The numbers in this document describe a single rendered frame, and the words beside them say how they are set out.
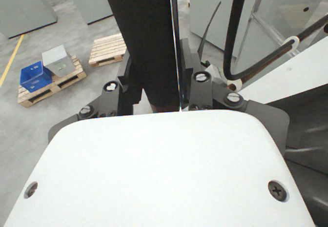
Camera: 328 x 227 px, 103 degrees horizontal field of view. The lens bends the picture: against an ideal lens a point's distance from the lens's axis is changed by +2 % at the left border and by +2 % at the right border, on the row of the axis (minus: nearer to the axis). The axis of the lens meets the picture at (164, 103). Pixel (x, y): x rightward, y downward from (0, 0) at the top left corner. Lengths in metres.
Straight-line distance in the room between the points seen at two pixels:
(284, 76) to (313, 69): 0.06
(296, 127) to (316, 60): 0.33
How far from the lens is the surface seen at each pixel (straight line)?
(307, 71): 0.53
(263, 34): 1.42
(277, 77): 0.55
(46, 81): 3.28
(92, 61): 3.23
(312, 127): 0.24
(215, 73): 0.61
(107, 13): 5.80
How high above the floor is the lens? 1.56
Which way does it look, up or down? 52 degrees down
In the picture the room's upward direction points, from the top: 15 degrees counter-clockwise
